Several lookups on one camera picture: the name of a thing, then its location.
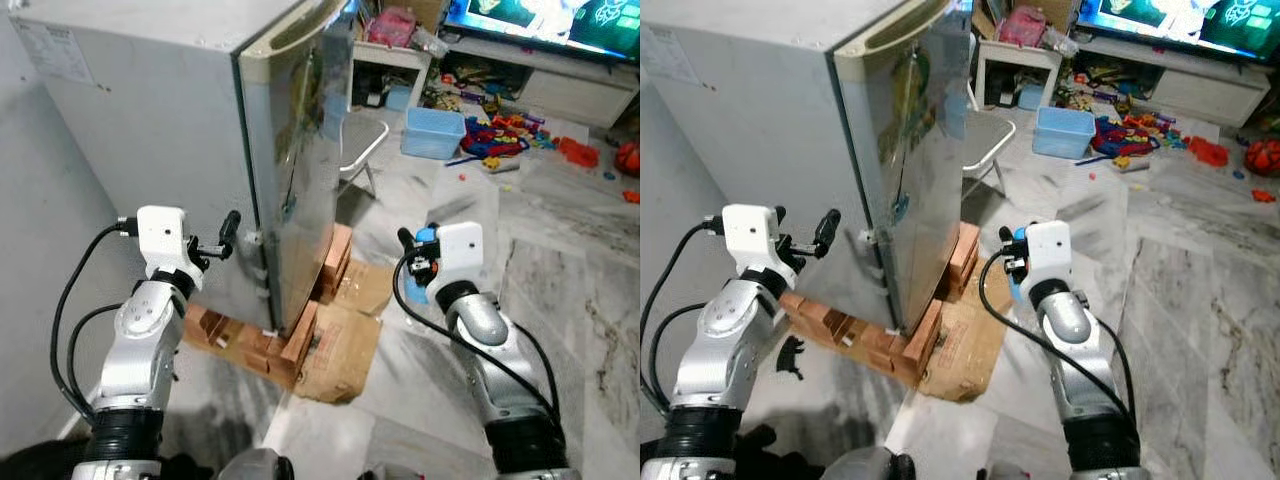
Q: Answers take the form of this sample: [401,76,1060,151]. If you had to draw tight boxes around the flat brown cardboard sheet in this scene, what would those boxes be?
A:
[293,258,397,405]
[918,262,1013,403]

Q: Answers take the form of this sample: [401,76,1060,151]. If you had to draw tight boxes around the black robot torso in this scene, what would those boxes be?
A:
[640,425,823,480]
[0,438,213,480]

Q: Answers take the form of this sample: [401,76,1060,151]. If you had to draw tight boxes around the silver black robot leg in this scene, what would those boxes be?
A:
[820,445,916,480]
[214,447,296,480]

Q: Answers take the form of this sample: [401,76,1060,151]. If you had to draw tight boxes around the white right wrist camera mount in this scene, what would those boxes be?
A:
[1021,219,1074,292]
[434,221,487,292]

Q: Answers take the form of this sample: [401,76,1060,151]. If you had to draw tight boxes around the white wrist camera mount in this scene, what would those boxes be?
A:
[717,203,782,277]
[1021,219,1074,292]
[136,205,192,280]
[434,221,487,292]

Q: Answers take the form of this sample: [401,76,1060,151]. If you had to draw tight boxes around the small black floor object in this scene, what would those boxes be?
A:
[779,337,810,382]

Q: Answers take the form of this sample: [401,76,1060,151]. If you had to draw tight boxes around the colourful toy pile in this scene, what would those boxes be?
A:
[1090,112,1186,166]
[460,112,549,166]

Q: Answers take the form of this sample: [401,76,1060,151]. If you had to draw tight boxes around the white fridge label sticker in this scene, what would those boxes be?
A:
[12,20,96,86]
[645,22,706,86]

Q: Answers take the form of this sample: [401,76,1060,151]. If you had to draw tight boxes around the red plastic toy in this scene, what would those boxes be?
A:
[1187,135,1231,168]
[555,136,601,169]

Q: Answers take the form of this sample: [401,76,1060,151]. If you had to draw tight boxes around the short black left arm cable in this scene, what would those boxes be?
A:
[648,300,706,401]
[67,302,127,401]

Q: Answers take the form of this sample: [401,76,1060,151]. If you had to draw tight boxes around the pink bag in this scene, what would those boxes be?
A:
[998,5,1049,48]
[366,6,421,49]

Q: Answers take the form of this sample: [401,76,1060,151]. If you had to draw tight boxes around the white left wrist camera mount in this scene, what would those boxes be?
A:
[717,203,782,277]
[136,205,192,280]

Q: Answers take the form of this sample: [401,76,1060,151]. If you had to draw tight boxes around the white television stand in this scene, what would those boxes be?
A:
[440,35,641,131]
[1075,35,1273,129]

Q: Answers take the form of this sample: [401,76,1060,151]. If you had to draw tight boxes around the light blue plastic bin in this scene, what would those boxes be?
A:
[402,106,468,161]
[1033,106,1097,160]

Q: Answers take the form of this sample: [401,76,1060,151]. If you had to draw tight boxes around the grey mini fridge cabinet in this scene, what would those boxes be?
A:
[8,0,331,333]
[640,0,941,333]

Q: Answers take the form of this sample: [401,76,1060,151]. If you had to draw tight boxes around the long black left arm cable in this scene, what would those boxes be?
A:
[50,220,141,423]
[640,218,723,416]

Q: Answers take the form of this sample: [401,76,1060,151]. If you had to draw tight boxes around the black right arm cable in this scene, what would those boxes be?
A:
[979,252,1136,421]
[391,254,561,421]

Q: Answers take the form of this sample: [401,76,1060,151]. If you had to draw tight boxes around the flat screen television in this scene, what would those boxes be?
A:
[443,0,641,63]
[1075,0,1280,63]

